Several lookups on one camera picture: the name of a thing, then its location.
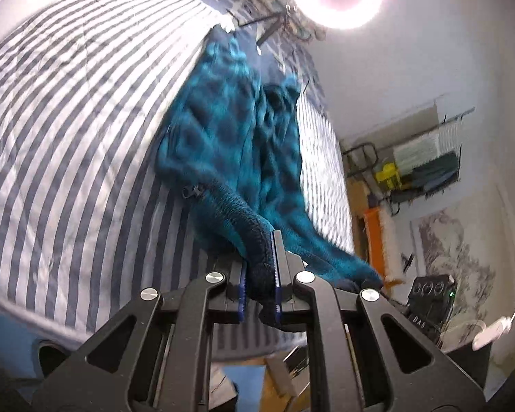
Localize teal fleece jacket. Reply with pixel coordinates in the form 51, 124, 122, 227
155, 26, 382, 323

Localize black device with dials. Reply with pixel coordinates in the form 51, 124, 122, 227
405, 274, 458, 344

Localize orange cabinet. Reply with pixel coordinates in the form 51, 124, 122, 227
364, 207, 386, 278

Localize blue white striped bed quilt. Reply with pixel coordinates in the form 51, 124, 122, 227
0, 0, 357, 360

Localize black tripod stand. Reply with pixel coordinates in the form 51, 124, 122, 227
238, 5, 292, 48

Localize floral wall hanging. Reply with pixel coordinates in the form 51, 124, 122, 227
417, 208, 496, 321

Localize wall clothes rack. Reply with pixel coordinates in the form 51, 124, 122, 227
341, 102, 476, 216

